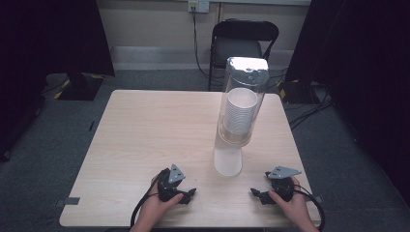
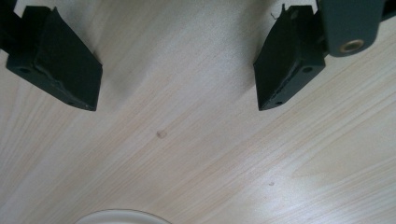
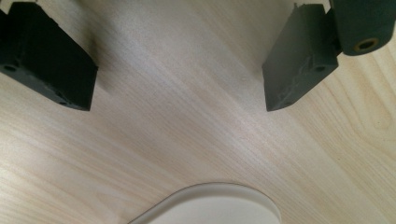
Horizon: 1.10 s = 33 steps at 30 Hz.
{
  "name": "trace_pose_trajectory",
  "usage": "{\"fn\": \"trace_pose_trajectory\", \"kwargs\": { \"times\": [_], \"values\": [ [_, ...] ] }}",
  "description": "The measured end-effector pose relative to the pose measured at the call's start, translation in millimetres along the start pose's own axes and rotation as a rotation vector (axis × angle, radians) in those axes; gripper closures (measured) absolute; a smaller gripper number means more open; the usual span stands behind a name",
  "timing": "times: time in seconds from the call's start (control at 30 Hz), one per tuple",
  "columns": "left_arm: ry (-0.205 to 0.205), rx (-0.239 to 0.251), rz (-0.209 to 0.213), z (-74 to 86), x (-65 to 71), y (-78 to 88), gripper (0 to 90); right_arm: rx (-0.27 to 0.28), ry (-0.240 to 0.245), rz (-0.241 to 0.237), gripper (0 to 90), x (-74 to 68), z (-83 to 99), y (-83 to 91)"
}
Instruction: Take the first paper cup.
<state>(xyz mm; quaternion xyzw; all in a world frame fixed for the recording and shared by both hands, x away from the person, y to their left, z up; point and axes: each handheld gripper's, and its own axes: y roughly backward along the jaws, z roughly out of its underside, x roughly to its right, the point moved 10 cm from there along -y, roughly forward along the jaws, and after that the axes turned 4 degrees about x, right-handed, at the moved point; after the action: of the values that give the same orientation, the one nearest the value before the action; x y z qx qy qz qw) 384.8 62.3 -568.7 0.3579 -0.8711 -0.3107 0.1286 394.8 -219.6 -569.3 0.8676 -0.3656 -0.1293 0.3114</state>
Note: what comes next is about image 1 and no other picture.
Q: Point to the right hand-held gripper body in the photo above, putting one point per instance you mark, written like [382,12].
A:
[283,185]

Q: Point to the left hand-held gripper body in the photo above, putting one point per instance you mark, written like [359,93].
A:
[167,188]

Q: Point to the stack of white paper cups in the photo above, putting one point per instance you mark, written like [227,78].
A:
[240,111]

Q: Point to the clear cup dispenser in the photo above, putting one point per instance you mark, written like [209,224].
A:
[245,80]

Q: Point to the person's left hand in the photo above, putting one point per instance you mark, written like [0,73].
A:
[154,206]

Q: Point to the person's right hand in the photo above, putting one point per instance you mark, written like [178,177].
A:
[295,208]

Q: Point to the black stand base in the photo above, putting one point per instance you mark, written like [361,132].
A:
[298,92]
[80,87]

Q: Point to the dark curtain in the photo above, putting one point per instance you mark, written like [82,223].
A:
[48,38]
[361,64]

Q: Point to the black folding chair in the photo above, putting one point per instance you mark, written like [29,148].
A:
[238,48]

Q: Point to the grey table bracket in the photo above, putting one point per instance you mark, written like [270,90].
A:
[67,201]
[317,198]

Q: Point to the white wall socket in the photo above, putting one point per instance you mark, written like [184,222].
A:
[199,5]

